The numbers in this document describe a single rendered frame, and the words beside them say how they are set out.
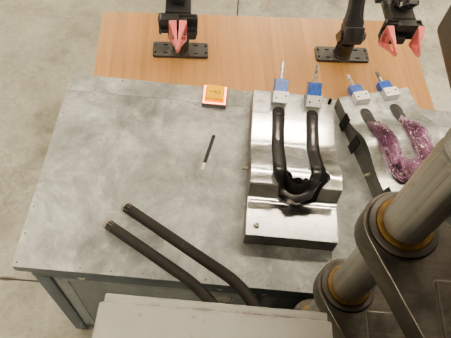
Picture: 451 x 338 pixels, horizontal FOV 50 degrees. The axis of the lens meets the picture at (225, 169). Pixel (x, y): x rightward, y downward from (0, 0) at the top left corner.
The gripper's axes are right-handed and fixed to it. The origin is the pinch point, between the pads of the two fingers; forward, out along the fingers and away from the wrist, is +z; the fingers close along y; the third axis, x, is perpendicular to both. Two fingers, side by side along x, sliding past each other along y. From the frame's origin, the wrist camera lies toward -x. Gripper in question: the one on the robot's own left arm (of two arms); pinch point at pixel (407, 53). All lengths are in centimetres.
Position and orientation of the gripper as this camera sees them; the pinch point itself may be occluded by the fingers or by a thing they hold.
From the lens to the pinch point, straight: 139.6
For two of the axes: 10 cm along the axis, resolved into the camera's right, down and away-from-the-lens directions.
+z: 0.3, 8.6, -5.1
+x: -0.7, 5.1, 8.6
